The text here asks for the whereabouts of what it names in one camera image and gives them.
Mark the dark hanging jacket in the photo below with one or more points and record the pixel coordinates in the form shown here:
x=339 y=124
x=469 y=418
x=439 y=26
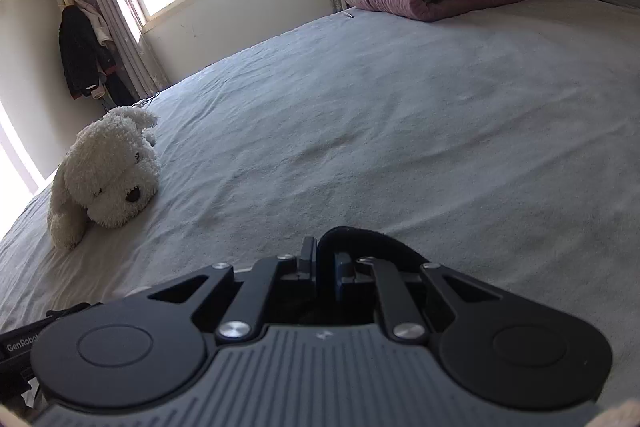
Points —
x=80 y=52

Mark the cream and black printed sweatshirt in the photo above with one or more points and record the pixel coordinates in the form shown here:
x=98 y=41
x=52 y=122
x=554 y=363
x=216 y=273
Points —
x=370 y=239

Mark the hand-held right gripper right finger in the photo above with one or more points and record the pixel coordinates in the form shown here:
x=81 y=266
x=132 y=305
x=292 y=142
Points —
x=342 y=274

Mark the pale hanging garment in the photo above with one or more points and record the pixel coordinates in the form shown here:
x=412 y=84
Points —
x=95 y=14

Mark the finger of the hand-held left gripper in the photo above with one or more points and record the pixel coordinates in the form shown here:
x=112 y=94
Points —
x=67 y=311

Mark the bed with grey sheet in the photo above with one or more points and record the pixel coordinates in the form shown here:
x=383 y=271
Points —
x=350 y=132

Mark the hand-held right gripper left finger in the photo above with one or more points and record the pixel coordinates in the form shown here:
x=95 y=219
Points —
x=307 y=257

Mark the white plush dog toy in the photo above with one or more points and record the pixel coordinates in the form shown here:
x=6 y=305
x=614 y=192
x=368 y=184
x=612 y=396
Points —
x=110 y=167

